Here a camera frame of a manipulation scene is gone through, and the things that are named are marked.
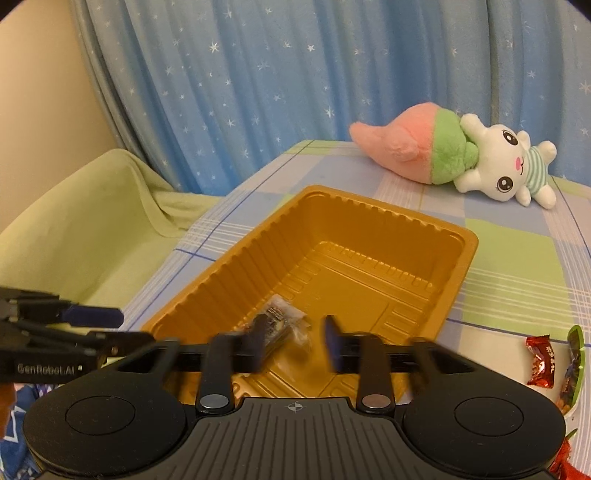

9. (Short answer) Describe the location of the rabbit and peach plush toy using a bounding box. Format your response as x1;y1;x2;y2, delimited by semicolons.
348;102;558;210

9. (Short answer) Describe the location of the blue printed cloth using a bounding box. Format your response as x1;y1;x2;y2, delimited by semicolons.
0;382;49;480

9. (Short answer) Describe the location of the green snack packet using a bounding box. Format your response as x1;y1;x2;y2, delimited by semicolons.
555;324;585;414

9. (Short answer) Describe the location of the blue starry curtain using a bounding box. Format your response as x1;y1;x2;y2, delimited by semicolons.
69;0;591;197

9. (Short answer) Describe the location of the light green blanket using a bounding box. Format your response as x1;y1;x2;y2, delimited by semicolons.
0;148;223;334

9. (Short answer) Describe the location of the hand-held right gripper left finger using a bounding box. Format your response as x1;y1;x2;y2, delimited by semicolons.
108;314;275;417

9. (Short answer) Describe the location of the clear snack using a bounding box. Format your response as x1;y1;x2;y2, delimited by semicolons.
256;294;315;354

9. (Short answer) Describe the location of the golden plastic tray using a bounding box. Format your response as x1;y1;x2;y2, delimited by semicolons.
141;185;479;403

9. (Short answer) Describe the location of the plaid bed sheet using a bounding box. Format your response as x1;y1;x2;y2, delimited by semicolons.
121;138;591;480

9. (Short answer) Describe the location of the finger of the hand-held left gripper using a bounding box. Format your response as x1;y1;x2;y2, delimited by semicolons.
0;287;124;331
0;321;157;358

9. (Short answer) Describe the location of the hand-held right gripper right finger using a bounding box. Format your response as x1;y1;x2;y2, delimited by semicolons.
322;315;482;415

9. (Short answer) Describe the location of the red foil candy white print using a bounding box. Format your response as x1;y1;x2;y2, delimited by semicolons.
525;333;558;391

